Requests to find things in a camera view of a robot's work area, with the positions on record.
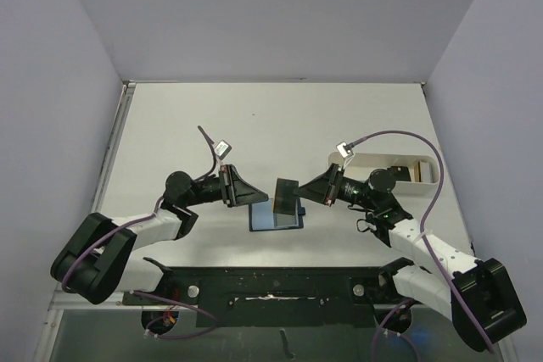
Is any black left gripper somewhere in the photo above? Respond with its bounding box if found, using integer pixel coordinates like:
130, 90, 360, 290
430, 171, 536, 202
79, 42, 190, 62
185, 164, 267, 208

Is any blue leather card holder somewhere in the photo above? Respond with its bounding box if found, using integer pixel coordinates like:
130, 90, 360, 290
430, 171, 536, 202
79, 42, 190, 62
249, 199, 306, 232

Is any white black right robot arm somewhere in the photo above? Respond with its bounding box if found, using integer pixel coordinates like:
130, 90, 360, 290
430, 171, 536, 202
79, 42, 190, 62
294, 164, 527, 352

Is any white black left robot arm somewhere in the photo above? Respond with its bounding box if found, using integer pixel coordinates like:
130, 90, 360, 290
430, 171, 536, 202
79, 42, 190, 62
50, 164, 268, 304

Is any white plastic card tray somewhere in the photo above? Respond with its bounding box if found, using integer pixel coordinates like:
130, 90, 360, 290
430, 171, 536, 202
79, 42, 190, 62
344, 153, 439, 197

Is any black card in tray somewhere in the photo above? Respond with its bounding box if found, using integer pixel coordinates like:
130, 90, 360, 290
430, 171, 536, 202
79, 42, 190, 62
389, 166, 411, 182

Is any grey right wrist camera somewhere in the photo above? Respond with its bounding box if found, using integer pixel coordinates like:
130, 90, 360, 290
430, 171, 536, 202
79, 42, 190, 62
336, 142, 354, 159

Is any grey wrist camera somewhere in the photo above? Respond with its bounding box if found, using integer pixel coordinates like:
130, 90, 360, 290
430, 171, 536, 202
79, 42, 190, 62
213, 140, 232, 160
336, 142, 354, 159

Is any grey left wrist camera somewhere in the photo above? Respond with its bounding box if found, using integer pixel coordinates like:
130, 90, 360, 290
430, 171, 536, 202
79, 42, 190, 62
213, 140, 232, 160

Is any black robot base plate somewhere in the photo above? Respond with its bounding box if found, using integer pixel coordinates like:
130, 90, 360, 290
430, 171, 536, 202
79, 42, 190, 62
122, 267, 402, 328

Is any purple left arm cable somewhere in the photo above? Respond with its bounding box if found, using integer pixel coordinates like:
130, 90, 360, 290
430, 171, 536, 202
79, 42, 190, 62
61, 125, 226, 341

